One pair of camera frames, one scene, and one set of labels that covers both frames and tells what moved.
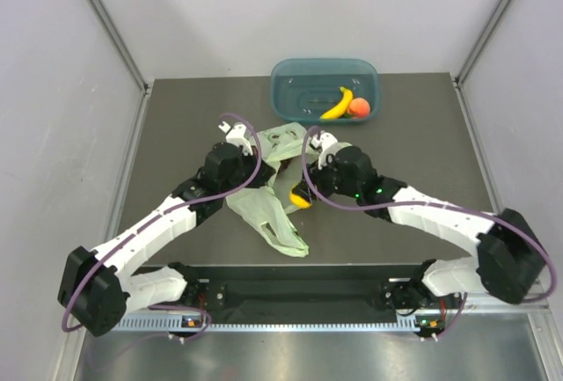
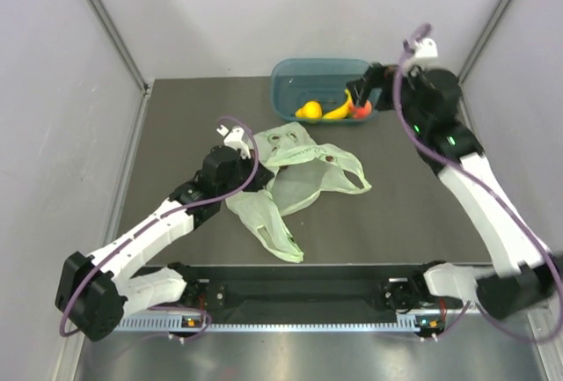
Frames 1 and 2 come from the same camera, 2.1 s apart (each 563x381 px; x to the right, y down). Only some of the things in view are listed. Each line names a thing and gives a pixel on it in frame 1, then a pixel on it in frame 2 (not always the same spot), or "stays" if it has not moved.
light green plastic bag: (288, 147) stays
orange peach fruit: (359, 107) stays
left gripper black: (264, 173) stays
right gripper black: (317, 176) to (379, 77)
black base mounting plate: (313, 291) stays
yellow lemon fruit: (298, 201) to (310, 110)
